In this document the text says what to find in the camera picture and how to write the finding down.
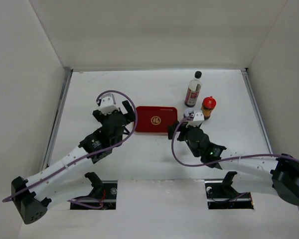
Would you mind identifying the red capped sauce bottle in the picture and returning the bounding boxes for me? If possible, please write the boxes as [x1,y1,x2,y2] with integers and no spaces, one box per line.
[201,96,217,120]

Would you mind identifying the dark sauce bottle black cap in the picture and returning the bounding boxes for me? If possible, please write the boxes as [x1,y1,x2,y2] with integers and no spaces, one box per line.
[184,71,202,108]

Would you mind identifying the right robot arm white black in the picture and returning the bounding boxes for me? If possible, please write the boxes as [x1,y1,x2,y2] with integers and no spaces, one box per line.
[167,121,299,206]

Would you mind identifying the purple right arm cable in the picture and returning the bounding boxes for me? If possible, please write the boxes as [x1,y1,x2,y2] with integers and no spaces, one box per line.
[170,112,299,168]

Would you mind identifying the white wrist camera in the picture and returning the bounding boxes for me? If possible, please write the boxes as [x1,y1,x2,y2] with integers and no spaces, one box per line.
[96,93,119,115]
[187,110,204,127]

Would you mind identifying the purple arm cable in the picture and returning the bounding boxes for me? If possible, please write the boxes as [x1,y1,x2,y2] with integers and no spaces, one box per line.
[1,90,138,203]
[170,112,299,168]

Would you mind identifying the red gold-rimmed tray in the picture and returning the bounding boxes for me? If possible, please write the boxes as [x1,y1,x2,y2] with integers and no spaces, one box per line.
[135,106,178,134]

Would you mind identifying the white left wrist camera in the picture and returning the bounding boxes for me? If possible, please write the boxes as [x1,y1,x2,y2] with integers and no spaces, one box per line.
[96,93,119,115]

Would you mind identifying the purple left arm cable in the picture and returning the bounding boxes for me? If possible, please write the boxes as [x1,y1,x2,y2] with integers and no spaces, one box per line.
[1,90,138,203]

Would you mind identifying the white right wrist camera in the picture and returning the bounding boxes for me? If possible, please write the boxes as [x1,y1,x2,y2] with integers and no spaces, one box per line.
[187,110,204,127]

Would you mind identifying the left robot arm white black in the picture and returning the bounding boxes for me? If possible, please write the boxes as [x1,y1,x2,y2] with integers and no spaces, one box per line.
[5,96,138,225]

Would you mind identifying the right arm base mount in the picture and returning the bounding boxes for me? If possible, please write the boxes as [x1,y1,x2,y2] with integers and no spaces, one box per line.
[204,171,254,210]

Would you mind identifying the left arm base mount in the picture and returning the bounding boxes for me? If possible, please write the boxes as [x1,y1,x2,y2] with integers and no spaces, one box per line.
[70,172,118,210]

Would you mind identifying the aluminium table edge rail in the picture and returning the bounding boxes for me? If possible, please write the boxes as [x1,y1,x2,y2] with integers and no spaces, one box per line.
[39,67,73,170]

